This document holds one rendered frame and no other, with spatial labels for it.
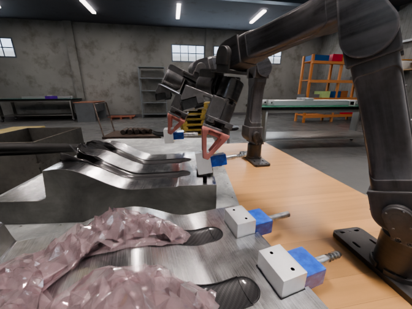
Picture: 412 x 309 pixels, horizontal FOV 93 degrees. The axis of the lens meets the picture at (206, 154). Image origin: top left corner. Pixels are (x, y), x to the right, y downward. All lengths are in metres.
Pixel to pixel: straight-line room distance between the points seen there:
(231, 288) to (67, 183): 0.39
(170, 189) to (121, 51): 9.89
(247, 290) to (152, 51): 9.96
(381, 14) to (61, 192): 0.63
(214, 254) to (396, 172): 0.29
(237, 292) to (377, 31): 0.38
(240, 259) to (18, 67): 11.59
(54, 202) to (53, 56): 10.60
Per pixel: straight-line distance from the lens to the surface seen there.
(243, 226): 0.35
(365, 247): 0.51
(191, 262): 0.31
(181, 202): 0.47
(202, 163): 0.48
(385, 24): 0.37
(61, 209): 0.56
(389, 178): 0.40
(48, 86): 11.19
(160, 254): 0.30
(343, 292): 0.42
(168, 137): 0.76
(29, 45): 11.49
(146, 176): 0.54
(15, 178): 2.76
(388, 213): 0.40
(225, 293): 0.30
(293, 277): 0.29
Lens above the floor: 1.09
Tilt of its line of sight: 18 degrees down
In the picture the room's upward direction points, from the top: straight up
